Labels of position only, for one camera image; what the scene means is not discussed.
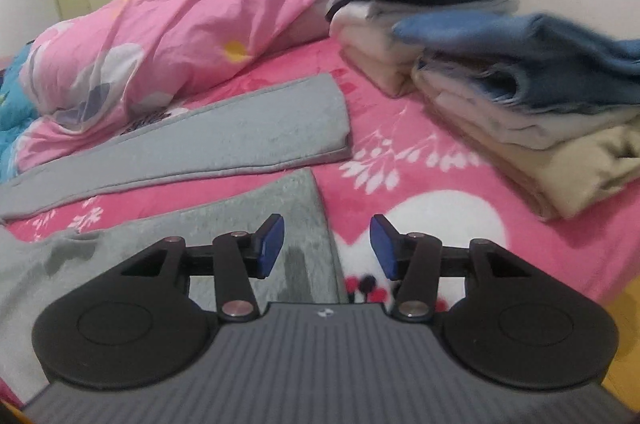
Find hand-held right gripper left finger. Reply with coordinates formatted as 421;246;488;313
120;213;285;322

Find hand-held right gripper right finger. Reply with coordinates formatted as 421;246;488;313
370;213;543;324

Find grey sweatpants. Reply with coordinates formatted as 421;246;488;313
0;73;352;400

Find beige folded pants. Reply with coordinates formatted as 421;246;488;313
420;114;640;221

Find pink and teal floral duvet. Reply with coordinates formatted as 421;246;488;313
0;0;361;177

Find blue folded jeans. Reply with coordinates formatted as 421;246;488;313
391;11;640;115

